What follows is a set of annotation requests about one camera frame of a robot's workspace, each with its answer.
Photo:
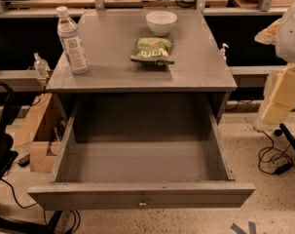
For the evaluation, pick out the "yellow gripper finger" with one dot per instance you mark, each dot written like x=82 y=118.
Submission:
x=268 y=35
x=282 y=100

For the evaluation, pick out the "clear plastic water bottle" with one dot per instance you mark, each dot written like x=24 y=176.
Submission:
x=68 y=33

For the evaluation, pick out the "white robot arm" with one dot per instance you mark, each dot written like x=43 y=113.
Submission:
x=281 y=34

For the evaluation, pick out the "small white pump bottle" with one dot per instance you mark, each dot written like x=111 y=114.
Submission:
x=223 y=50

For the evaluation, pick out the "grey cabinet with top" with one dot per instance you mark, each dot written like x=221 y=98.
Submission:
x=124 y=56

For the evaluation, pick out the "open grey top drawer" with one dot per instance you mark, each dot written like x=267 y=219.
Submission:
x=119 y=148

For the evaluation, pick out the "metal drawer knob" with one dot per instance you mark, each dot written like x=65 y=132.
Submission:
x=142 y=203

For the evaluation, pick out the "clear sanitizer pump bottle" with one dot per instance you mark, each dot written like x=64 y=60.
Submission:
x=41 y=66

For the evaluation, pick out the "white ceramic bowl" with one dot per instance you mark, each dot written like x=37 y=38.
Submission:
x=161 y=22

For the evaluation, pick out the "green chip bag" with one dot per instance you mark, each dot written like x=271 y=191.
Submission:
x=153 y=50

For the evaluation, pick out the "brown cardboard box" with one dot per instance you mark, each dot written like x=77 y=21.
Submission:
x=38 y=130

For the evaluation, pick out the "black chair frame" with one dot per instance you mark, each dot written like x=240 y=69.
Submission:
x=9 y=113

